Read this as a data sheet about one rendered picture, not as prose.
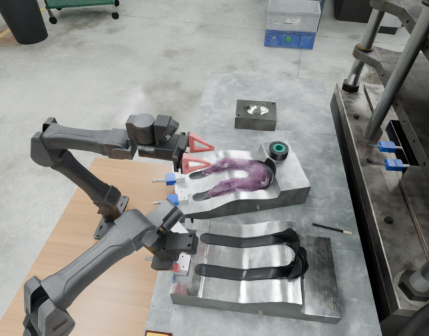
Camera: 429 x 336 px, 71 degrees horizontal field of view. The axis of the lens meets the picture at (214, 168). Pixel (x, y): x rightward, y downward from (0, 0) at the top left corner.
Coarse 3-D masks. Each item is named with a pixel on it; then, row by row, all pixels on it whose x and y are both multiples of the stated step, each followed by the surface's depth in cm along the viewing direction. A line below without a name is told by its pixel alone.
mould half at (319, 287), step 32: (192, 224) 104; (224, 224) 104; (256, 224) 103; (288, 224) 99; (192, 256) 96; (224, 256) 97; (256, 256) 95; (288, 256) 91; (320, 256) 99; (192, 288) 89; (224, 288) 90; (256, 288) 88; (288, 288) 85; (320, 288) 92; (320, 320) 90
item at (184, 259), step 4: (180, 256) 90; (184, 256) 90; (188, 256) 90; (148, 260) 90; (152, 260) 90; (180, 260) 89; (184, 260) 89; (188, 260) 89; (180, 264) 88; (184, 264) 88; (188, 264) 89; (184, 268) 88; (188, 268) 88; (176, 272) 90; (184, 272) 89
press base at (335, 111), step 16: (336, 112) 177; (336, 128) 175; (352, 176) 144; (352, 192) 142; (368, 224) 124; (368, 240) 121; (368, 256) 120; (368, 272) 119; (384, 288) 106; (384, 304) 105; (384, 320) 105; (400, 320) 103
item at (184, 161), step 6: (180, 156) 84; (186, 156) 79; (192, 156) 79; (180, 162) 83; (186, 162) 79; (198, 162) 80; (204, 162) 80; (210, 162) 81; (180, 168) 84; (186, 168) 82; (192, 168) 82; (198, 168) 82; (186, 174) 83
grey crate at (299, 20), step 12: (276, 0) 371; (288, 0) 370; (300, 0) 367; (276, 12) 347; (288, 12) 345; (300, 12) 342; (312, 12) 375; (276, 24) 357; (288, 24) 354; (300, 24) 352; (312, 24) 350
